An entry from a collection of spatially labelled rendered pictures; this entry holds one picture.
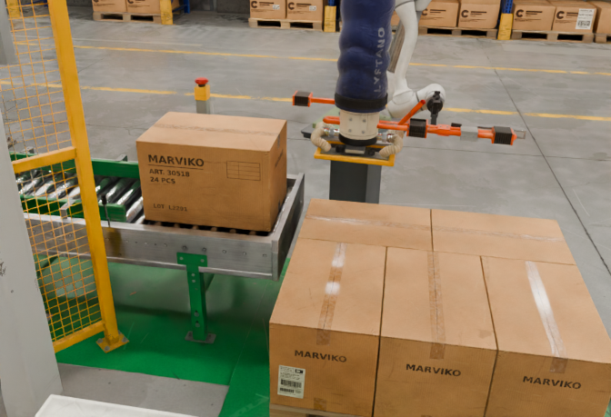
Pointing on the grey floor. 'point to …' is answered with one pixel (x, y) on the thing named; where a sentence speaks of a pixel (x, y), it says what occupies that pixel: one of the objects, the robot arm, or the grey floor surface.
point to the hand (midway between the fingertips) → (435, 116)
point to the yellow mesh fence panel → (64, 44)
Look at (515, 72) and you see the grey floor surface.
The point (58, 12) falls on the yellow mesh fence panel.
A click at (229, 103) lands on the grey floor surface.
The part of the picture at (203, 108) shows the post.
